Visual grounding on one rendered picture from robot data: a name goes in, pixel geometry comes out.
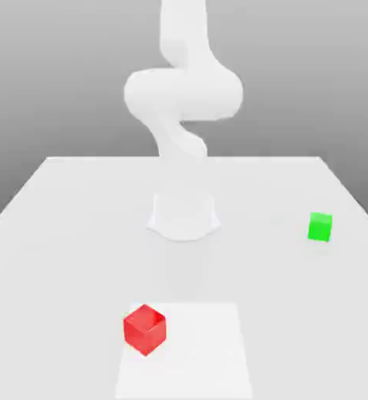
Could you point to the small red cube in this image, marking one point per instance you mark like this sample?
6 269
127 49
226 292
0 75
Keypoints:
144 331

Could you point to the small green cube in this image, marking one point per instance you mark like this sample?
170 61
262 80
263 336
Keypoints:
319 227

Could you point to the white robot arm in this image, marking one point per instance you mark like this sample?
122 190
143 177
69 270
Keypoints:
183 93

